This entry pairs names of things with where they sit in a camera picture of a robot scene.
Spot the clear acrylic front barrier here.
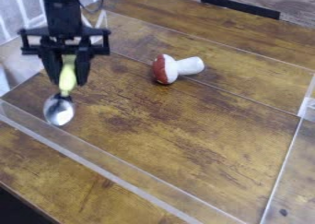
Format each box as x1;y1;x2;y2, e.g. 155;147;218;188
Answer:
0;99;247;224

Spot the red white plush mushroom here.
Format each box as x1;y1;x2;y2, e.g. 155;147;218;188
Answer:
152;54;204;85

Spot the clear acrylic triangle bracket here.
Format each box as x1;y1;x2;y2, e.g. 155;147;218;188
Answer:
81;10;111;44

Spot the clear acrylic barrier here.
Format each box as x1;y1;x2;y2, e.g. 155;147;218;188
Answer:
0;99;247;224
0;10;84;97
260;75;315;224

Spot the clear acrylic left barrier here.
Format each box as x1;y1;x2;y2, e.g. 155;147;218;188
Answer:
0;10;84;97

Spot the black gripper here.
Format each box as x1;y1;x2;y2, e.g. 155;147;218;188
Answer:
19;0;111;86

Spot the clear acrylic right barrier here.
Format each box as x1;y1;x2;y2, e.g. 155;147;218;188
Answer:
260;75;315;224

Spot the green handled metal spoon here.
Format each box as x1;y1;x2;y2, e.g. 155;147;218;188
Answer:
43;55;77;126

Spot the black cable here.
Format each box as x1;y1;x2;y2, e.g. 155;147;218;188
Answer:
77;0;106;15

